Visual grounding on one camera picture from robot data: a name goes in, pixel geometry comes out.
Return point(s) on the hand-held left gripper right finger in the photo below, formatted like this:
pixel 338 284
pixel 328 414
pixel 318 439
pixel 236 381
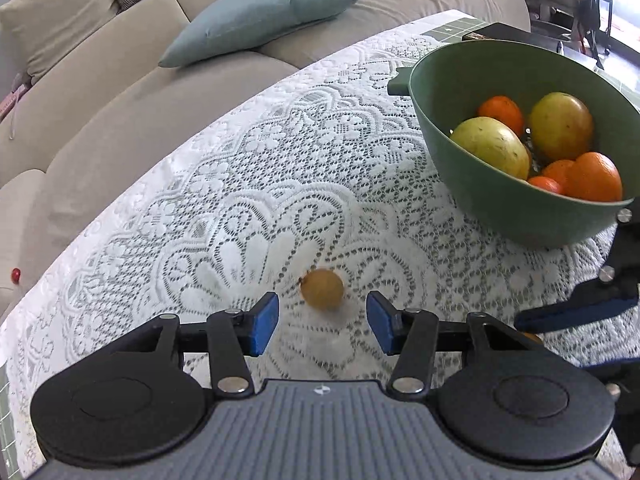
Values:
pixel 380 322

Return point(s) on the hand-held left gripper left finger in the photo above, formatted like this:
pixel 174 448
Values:
pixel 265 322

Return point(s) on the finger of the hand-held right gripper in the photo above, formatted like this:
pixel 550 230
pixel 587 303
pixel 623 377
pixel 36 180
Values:
pixel 612 377
pixel 575 307

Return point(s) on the small brown longan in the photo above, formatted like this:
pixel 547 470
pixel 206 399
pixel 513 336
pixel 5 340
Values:
pixel 322 287

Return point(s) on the orange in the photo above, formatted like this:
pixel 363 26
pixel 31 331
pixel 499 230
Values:
pixel 545 185
pixel 597 177
pixel 557 172
pixel 500 112

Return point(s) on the green colander bowl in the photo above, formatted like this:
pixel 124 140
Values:
pixel 475 200

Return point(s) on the white lace tablecloth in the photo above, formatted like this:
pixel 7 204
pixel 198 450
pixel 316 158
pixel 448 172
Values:
pixel 200 185

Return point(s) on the yellow-green pear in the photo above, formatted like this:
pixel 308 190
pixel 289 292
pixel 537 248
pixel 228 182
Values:
pixel 490 147

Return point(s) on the yellow-orange round fruit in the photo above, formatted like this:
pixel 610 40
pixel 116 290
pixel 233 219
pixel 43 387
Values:
pixel 562 125

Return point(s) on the beige sofa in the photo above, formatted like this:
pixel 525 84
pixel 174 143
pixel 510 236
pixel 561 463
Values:
pixel 125 110

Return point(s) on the black box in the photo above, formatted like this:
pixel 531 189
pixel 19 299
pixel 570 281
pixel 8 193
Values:
pixel 515 35

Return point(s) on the light blue pillow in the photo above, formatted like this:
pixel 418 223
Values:
pixel 260 10

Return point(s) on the beige cushion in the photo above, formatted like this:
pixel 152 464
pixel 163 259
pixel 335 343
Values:
pixel 55 15

